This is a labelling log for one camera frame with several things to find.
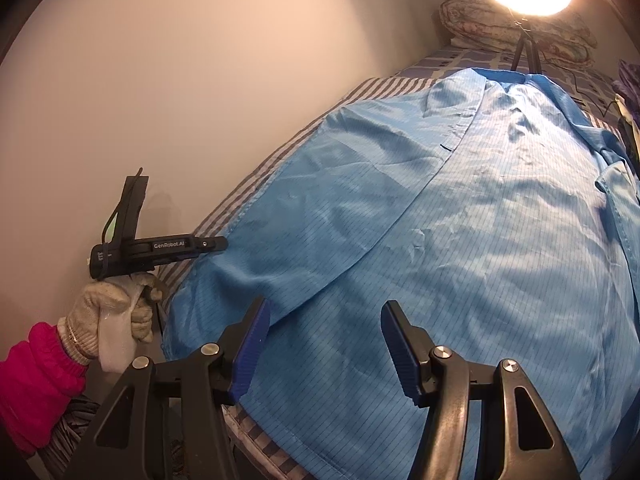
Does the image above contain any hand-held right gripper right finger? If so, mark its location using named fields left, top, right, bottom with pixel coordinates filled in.
left=380, top=300, right=581, bottom=480

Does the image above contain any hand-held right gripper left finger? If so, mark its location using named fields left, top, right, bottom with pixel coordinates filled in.
left=70, top=296, right=273, bottom=480

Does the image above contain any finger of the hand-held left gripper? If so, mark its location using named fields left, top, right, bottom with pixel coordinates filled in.
left=187, top=235, right=229, bottom=259

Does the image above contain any blue work coat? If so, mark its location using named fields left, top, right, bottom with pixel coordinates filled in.
left=161, top=66, right=640, bottom=480

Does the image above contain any person's left forearm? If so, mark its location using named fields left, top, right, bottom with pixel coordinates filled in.
left=0, top=322, right=90, bottom=457

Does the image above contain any person's left hand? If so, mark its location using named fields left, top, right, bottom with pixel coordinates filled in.
left=57, top=279, right=163, bottom=367

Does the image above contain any grey striped quilted blanket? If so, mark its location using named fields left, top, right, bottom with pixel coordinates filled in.
left=156, top=66, right=453, bottom=480

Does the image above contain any person's grey patterned clothing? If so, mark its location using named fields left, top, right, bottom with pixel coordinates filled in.
left=37, top=394, right=103, bottom=468

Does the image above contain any black tripod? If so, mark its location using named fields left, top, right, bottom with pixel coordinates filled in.
left=508, top=17, right=544, bottom=77

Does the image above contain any folded floral quilt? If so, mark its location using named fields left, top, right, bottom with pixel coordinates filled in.
left=438, top=0, right=599, bottom=67

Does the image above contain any dark puffer jacket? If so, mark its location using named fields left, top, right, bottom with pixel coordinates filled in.
left=612, top=57, right=640, bottom=111

